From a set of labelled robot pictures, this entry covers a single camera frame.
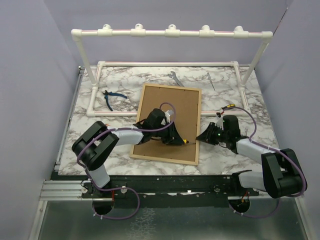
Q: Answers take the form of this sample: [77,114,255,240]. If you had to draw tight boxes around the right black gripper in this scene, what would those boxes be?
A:
[196,122,229,145]

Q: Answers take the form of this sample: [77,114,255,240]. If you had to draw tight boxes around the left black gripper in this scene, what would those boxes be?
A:
[152,121,185,146]

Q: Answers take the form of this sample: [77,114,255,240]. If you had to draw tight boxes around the small yellow screwdriver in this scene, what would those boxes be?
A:
[183,139,196,145]

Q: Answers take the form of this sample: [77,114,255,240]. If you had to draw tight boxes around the wooden picture frame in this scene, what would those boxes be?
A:
[130,83,202,166]

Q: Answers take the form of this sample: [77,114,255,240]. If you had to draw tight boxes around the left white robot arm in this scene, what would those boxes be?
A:
[71,108,189,198]

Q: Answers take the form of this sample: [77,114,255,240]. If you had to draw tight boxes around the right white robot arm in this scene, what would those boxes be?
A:
[196,115,307,199]

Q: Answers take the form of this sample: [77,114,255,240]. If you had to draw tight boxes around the black yellow screwdriver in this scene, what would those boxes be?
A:
[221,104,236,111]

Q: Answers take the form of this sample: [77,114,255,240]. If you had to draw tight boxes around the large grey wrench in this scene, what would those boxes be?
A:
[168,71,184,87]

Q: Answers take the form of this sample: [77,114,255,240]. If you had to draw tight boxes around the white PVC pipe rack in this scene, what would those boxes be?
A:
[71,23,274,117]

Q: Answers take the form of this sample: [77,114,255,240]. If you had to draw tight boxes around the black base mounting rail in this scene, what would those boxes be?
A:
[81,174,259,209]

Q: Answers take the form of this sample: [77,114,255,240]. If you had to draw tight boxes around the blue handled pliers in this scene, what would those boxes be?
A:
[102,90,128,112]

